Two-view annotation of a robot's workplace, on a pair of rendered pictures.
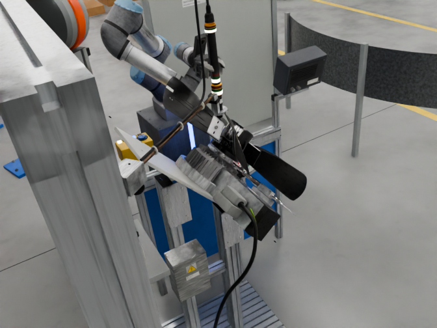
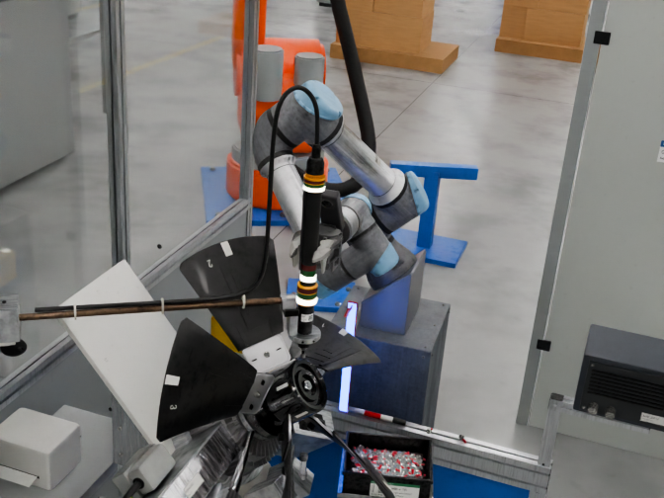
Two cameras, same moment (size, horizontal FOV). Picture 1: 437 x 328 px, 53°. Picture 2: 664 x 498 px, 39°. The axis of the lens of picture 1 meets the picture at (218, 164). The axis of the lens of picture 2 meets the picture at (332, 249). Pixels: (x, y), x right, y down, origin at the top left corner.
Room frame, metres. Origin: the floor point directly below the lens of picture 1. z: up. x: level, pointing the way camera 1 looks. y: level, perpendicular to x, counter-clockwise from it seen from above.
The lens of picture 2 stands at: (0.42, -1.26, 2.29)
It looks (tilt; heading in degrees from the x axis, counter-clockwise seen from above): 25 degrees down; 43
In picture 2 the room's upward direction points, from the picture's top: 4 degrees clockwise
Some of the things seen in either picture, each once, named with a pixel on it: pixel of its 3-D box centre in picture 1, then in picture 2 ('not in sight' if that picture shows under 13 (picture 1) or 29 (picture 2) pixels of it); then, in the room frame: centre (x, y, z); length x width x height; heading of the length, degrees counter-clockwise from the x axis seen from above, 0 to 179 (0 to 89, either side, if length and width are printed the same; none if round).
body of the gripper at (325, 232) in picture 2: (201, 64); (326, 241); (1.75, 0.02, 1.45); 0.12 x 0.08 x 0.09; 25
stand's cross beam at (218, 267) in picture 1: (207, 273); not in sight; (1.43, 0.11, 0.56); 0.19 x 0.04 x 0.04; 115
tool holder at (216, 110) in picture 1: (216, 102); (300, 316); (1.64, -0.02, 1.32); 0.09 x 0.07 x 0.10; 150
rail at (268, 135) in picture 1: (211, 157); (378, 431); (2.02, 0.04, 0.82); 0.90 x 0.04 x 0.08; 115
